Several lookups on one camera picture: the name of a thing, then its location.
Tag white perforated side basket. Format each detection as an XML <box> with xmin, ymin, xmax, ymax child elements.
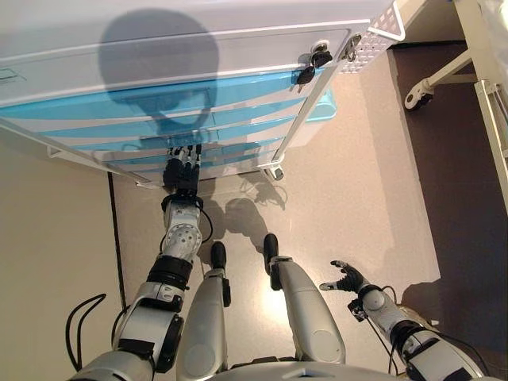
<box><xmin>339</xmin><ymin>0</ymin><xmax>406</xmax><ymax>75</ymax></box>

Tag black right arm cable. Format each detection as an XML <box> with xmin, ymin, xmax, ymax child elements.
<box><xmin>368</xmin><ymin>285</ymin><xmax>489</xmax><ymax>376</ymax></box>

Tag cart caster wheel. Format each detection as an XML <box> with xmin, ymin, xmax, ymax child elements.
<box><xmin>264</xmin><ymin>164</ymin><xmax>286</xmax><ymax>182</ymax></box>

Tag black keys in lock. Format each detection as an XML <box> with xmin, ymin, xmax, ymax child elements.
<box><xmin>295</xmin><ymin>41</ymin><xmax>334</xmax><ymax>94</ymax></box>

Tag metal cart latch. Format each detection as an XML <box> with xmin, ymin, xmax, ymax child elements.
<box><xmin>344</xmin><ymin>33</ymin><xmax>363</xmax><ymax>63</ymax></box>

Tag white medical cart blue drawers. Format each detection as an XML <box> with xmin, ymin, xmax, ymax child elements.
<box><xmin>0</xmin><ymin>0</ymin><xmax>374</xmax><ymax>190</ymax></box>

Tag white bin with blue lid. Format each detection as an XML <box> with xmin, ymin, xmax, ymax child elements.
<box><xmin>283</xmin><ymin>89</ymin><xmax>338</xmax><ymax>150</ymax></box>

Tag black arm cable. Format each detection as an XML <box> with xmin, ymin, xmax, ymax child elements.
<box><xmin>368</xmin><ymin>285</ymin><xmax>489</xmax><ymax>376</ymax></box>
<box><xmin>65</xmin><ymin>292</ymin><xmax>109</xmax><ymax>371</ymax></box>

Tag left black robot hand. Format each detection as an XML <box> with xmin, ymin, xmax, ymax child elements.
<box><xmin>161</xmin><ymin>144</ymin><xmax>203</xmax><ymax>198</ymax></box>

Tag bed caster wheel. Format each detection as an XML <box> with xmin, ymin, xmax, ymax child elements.
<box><xmin>404</xmin><ymin>81</ymin><xmax>434</xmax><ymax>112</ymax></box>

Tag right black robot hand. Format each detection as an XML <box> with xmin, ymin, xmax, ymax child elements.
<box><xmin>319</xmin><ymin>260</ymin><xmax>374</xmax><ymax>294</ymax></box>

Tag white hospital bed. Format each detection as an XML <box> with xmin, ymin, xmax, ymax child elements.
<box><xmin>404</xmin><ymin>0</ymin><xmax>508</xmax><ymax>207</ymax></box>

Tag blue fronted cart drawer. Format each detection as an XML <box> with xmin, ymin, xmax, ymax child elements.
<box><xmin>51</xmin><ymin>122</ymin><xmax>293</xmax><ymax>160</ymax></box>

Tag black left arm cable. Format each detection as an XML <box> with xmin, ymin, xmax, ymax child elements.
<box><xmin>65</xmin><ymin>292</ymin><xmax>109</xmax><ymax>371</ymax></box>

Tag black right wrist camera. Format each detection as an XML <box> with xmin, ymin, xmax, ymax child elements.
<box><xmin>348</xmin><ymin>299</ymin><xmax>368</xmax><ymax>321</ymax></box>

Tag black floor strip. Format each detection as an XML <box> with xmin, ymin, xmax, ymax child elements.
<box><xmin>106</xmin><ymin>174</ymin><xmax>129</xmax><ymax>310</ymax></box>

